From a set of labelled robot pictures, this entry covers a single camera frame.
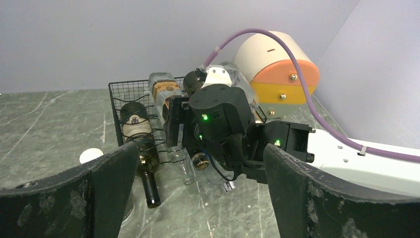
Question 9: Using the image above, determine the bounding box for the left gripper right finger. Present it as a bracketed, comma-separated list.
[263, 144, 420, 238]

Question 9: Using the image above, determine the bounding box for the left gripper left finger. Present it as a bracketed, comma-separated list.
[0, 142, 139, 238]

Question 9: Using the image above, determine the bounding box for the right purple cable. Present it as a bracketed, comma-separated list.
[202, 28, 420, 164]

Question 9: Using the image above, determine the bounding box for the round cream drawer cabinet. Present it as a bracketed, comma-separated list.
[234, 33, 307, 119]

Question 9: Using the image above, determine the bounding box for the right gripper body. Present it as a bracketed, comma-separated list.
[163, 95, 190, 148]

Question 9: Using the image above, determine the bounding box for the black wire wine rack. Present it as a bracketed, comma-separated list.
[114, 80, 258, 171]

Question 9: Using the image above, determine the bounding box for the clear glass bottle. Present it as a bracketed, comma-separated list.
[168, 147, 195, 185]

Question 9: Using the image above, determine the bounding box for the dark green wine bottle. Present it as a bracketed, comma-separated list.
[120, 102, 161, 209]

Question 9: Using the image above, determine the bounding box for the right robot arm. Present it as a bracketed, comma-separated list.
[162, 84, 420, 197]

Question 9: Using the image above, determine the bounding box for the clear bottle gold top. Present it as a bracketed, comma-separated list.
[148, 72, 210, 171]

